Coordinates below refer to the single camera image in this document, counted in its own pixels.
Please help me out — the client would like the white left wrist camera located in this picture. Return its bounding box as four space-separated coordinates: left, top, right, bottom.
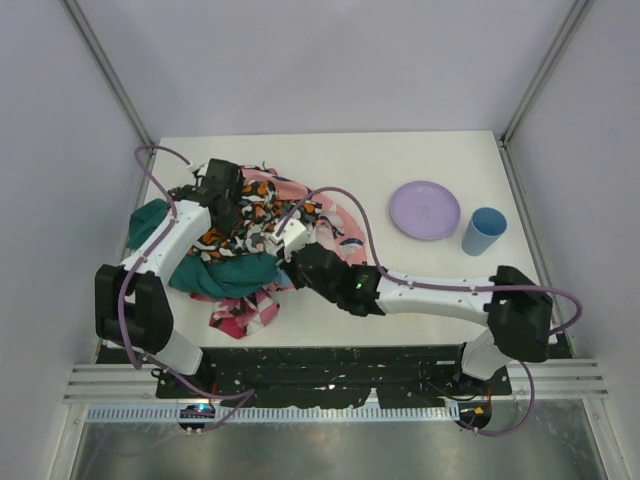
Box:
187 162 209 178

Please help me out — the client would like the purple plastic plate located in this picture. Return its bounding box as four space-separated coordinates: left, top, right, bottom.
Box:
388 181 461 241

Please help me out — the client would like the right aluminium corner post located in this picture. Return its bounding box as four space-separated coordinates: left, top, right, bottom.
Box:
498 0 594 149

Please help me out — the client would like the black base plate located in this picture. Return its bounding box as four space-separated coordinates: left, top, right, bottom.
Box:
94 344 574 409

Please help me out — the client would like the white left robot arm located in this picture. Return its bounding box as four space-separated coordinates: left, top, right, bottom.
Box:
94 159 244 376

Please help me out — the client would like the magenta pink white cloth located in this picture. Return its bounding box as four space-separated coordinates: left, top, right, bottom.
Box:
190 290 280 340

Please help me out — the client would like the blue plastic cup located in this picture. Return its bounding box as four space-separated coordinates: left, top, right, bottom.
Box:
461 207 508 256

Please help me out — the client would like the white slotted cable duct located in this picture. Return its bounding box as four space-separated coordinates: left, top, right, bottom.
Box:
86 403 459 424

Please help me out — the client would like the orange black camouflage cloth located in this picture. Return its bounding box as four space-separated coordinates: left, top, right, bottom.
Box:
188 175 310 263

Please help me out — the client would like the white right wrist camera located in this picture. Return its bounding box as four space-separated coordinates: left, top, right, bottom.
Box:
265 219 310 261

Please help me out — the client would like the left aluminium corner post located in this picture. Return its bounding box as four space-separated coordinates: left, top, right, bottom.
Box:
62 0 160 154

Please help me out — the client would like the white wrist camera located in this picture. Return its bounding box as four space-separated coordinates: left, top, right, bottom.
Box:
187 162 209 178
265 219 310 261

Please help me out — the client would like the light blue cloth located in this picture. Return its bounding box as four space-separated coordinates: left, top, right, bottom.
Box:
274 269 294 291

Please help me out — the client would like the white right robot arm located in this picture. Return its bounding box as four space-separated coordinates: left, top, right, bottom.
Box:
282 243 553 381

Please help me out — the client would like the teal green cloth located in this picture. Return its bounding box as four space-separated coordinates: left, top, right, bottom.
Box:
127 199 278 299

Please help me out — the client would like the aluminium corner post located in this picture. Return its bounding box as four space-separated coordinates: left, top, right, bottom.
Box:
498 0 594 149
62 0 160 154

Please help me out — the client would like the pink patterned cloth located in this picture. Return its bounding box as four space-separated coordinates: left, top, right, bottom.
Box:
239 165 374 281

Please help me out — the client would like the aluminium frame rail front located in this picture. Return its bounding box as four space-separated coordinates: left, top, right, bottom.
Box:
63 359 609 408

